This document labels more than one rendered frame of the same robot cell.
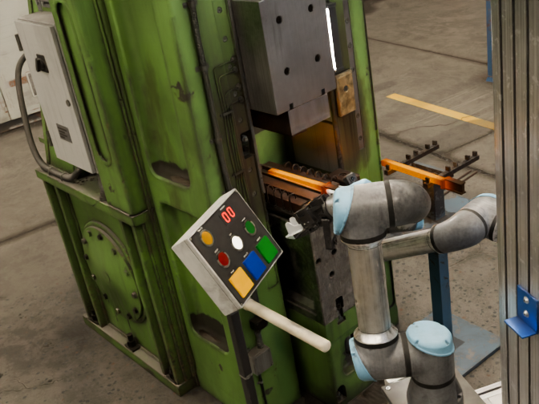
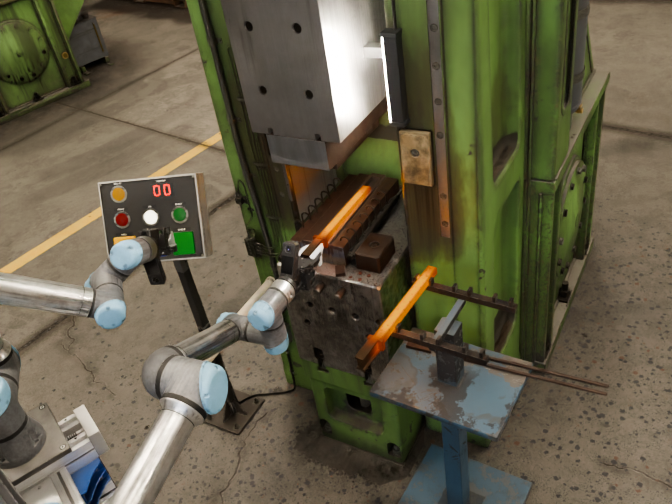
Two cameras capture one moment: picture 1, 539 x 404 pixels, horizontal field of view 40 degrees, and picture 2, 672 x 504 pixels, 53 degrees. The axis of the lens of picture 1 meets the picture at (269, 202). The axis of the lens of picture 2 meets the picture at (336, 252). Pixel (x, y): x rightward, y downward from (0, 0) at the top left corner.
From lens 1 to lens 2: 2.77 m
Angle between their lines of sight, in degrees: 60
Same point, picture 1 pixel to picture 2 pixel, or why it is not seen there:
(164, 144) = not seen: hidden behind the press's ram
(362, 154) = (444, 243)
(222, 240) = (135, 206)
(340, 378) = (323, 413)
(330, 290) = (306, 334)
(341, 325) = (322, 373)
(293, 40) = (271, 58)
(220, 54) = not seen: hidden behind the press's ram
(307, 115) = (294, 151)
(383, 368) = not seen: outside the picture
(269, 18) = (235, 20)
